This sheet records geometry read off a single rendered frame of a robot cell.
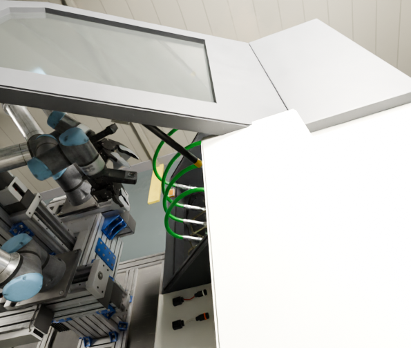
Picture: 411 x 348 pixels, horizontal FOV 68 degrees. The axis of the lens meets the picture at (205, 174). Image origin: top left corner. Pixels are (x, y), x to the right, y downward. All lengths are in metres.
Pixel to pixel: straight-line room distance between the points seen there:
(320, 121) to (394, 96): 0.16
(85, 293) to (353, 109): 1.18
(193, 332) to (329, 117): 0.75
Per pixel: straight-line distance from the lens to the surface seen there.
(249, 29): 3.02
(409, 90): 0.83
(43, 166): 1.04
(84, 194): 1.73
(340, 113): 0.77
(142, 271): 2.37
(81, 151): 1.02
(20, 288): 1.24
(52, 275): 1.42
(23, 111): 1.57
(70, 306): 1.54
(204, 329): 1.07
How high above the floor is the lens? 1.91
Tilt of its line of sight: 37 degrees down
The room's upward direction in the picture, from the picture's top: 23 degrees counter-clockwise
